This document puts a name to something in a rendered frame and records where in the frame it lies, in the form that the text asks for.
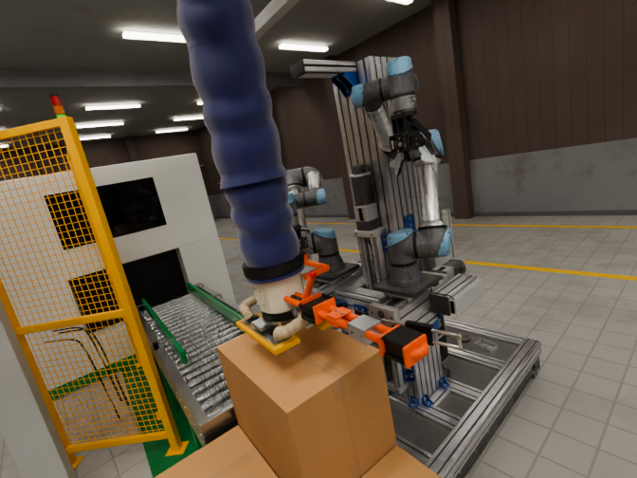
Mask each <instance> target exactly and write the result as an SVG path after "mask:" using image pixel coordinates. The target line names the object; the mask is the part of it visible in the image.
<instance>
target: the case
mask: <svg viewBox="0 0 637 478"><path fill-rule="evenodd" d="M294 335H296V336H297V337H299V338H300V343H299V344H297V345H295V346H293V347H291V348H289V349H287V350H285V351H284V352H282V353H280V354H278V355H277V356H275V355H274V354H272V353H271V352H270V351H268V350H267V349H266V348H264V347H263V346H262V345H261V344H259V343H258V342H257V341H255V340H254V339H253V338H251V337H250V336H249V335H248V334H247V333H244V334H243V335H241V336H239V337H237V338H235V339H233V340H230V341H227V342H225V343H223V344H221V345H219V346H217V347H216V349H217V352H218V356H219V359H220V361H221V365H222V368H223V372H224V375H225V379H226V382H227V387H228V391H229V394H230V398H231V401H232V404H233V408H234V411H235V414H236V417H237V421H238V424H239V426H240V427H241V428H242V429H243V431H244V432H245V433H246V435H247V436H248V437H249V439H250V440H251V441H252V442H253V444H254V445H255V446H256V447H257V449H258V450H259V451H260V453H261V454H262V455H263V456H264V458H265V459H266V460H267V462H268V463H269V464H270V466H271V467H272V468H273V469H274V470H275V471H276V472H277V473H278V475H279V476H280V477H281V478H359V477H360V476H361V475H362V474H363V473H364V472H366V471H367V470H368V469H369V468H370V467H371V466H372V465H373V464H374V463H375V462H376V461H378V460H379V459H380V458H381V457H382V456H383V455H384V454H385V453H386V452H387V451H388V450H390V449H391V448H392V447H393V446H394V445H395V444H396V437H395V431H394V426H393V420H392V415H391V404H390V399H389V393H388V387H387V382H386V377H385V371H384V365H383V359H382V357H381V356H380V352H379V349H377V348H375V347H372V346H370V345H368V346H366V345H364V344H362V343H360V342H358V341H356V340H353V339H351V338H350V337H349V336H348V335H346V334H343V333H341V332H339V331H337V330H335V329H333V328H331V327H328V328H326V329H325V330H320V329H318V328H316V327H315V326H311V327H309V328H307V329H306V328H302V329H301V330H300V331H299V332H296V333H294Z"/></svg>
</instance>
